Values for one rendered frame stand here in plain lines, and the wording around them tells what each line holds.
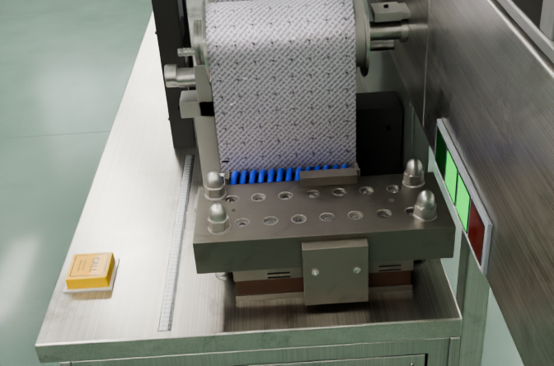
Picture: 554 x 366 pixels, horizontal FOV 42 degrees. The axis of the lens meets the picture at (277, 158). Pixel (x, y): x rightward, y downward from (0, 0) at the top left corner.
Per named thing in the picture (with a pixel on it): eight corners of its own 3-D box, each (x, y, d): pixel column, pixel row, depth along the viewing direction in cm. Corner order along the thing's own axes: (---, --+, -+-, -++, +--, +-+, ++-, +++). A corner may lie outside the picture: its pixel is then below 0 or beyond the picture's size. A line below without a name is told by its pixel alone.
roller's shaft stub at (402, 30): (363, 39, 124) (363, 14, 122) (403, 36, 124) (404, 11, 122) (366, 49, 120) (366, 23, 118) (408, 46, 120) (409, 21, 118)
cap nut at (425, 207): (410, 208, 115) (412, 185, 112) (434, 207, 115) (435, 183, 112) (415, 222, 111) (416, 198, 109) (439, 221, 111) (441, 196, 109)
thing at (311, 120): (222, 176, 128) (211, 81, 119) (355, 168, 128) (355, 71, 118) (222, 178, 128) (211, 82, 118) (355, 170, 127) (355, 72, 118)
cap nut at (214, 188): (205, 190, 123) (202, 166, 121) (227, 188, 123) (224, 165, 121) (204, 201, 120) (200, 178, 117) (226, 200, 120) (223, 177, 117)
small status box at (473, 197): (433, 161, 103) (436, 118, 100) (438, 161, 103) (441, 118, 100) (481, 275, 82) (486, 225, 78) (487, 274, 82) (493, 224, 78)
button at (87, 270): (76, 264, 128) (73, 253, 127) (115, 261, 128) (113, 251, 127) (67, 290, 122) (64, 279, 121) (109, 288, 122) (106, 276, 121)
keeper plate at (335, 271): (303, 297, 116) (301, 241, 111) (366, 293, 116) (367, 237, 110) (305, 307, 114) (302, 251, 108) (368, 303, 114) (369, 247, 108)
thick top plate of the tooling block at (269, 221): (202, 215, 127) (199, 185, 124) (431, 200, 127) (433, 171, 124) (196, 274, 113) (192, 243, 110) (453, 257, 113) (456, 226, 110)
